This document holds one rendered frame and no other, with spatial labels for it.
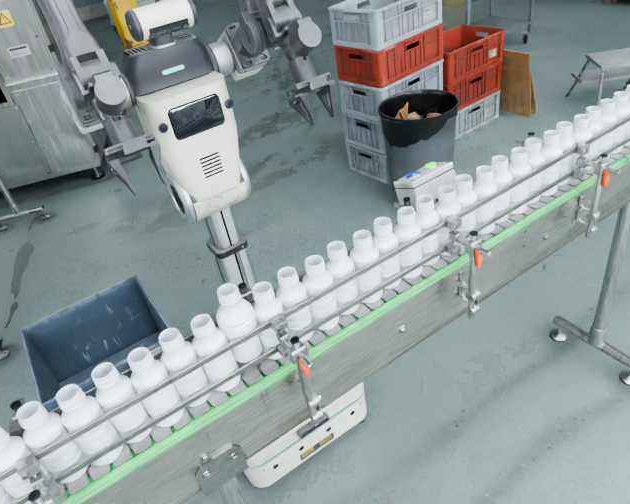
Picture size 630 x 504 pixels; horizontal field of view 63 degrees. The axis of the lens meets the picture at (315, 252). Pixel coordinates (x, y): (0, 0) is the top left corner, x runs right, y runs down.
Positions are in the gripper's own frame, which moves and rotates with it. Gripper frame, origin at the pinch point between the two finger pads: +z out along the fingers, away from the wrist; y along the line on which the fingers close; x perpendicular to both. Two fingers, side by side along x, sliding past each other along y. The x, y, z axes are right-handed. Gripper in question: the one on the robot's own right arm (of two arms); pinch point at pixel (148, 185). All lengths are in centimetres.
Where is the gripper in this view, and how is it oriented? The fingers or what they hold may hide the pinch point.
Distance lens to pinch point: 112.8
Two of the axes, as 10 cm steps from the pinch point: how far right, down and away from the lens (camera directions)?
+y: 8.4, -4.2, 3.3
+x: -3.3, 0.8, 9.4
